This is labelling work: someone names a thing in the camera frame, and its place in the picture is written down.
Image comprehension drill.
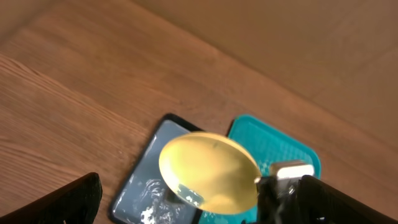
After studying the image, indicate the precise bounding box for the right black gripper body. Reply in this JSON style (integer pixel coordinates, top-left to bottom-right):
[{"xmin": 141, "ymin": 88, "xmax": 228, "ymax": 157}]
[{"xmin": 254, "ymin": 176, "xmax": 300, "ymax": 224}]

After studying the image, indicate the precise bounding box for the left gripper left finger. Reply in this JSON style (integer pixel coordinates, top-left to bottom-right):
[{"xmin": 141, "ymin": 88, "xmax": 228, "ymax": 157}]
[{"xmin": 1, "ymin": 172, "xmax": 103, "ymax": 224}]

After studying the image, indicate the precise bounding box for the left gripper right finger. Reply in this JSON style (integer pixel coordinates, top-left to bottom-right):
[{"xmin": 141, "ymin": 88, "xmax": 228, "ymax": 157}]
[{"xmin": 297, "ymin": 175, "xmax": 397, "ymax": 224}]

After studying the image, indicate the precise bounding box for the yellow plate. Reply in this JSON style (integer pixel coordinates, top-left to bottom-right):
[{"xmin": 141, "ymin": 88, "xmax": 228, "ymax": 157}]
[{"xmin": 159, "ymin": 131, "xmax": 262, "ymax": 215}]

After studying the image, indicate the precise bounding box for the dark green sponge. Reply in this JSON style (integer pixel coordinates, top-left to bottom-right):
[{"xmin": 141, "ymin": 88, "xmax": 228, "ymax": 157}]
[{"xmin": 164, "ymin": 189, "xmax": 185, "ymax": 205}]

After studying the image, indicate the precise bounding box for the large teal serving tray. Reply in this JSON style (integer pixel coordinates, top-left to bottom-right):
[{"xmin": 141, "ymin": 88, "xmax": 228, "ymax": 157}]
[{"xmin": 198, "ymin": 114, "xmax": 322, "ymax": 224}]

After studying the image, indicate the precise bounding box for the small dark water tray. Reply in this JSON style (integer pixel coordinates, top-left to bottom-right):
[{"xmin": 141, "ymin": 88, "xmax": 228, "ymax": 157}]
[{"xmin": 108, "ymin": 113, "xmax": 202, "ymax": 224}]

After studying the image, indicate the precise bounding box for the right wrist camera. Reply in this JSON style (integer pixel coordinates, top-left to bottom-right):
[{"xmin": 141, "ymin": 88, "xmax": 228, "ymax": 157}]
[{"xmin": 269, "ymin": 160, "xmax": 315, "ymax": 192}]

